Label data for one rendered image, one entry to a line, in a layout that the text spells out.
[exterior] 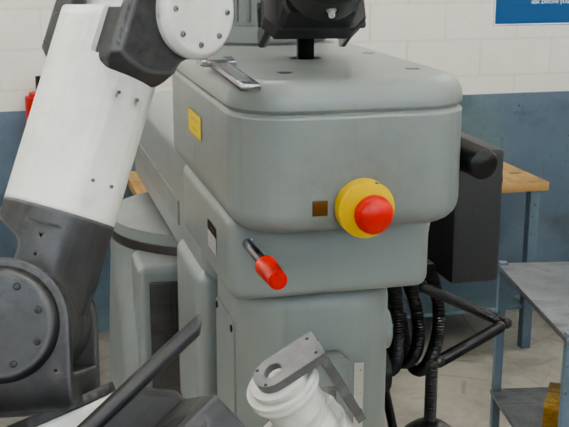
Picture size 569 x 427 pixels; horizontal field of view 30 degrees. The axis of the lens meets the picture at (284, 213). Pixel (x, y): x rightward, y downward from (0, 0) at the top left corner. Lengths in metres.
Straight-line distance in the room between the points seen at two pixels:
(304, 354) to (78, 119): 0.27
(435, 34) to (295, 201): 4.85
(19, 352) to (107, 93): 0.21
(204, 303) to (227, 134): 0.39
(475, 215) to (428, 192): 0.51
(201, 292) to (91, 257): 0.60
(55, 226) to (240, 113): 0.32
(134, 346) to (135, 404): 0.99
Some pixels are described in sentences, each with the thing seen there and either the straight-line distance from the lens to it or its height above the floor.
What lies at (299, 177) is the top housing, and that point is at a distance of 1.08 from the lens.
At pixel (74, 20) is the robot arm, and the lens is 0.86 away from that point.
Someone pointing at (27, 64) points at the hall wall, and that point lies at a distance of 5.47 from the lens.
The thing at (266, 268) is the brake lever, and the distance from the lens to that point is 1.07.
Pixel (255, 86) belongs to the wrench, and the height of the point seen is 1.89.
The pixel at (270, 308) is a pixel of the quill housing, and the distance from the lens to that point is 1.26.
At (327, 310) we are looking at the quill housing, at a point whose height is 1.60.
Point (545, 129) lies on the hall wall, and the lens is 6.26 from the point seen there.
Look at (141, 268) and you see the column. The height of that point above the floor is 1.52.
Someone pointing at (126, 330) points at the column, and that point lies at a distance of 1.81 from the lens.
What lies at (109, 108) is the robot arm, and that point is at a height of 1.90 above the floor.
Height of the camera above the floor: 2.03
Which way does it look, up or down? 14 degrees down
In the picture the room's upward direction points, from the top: straight up
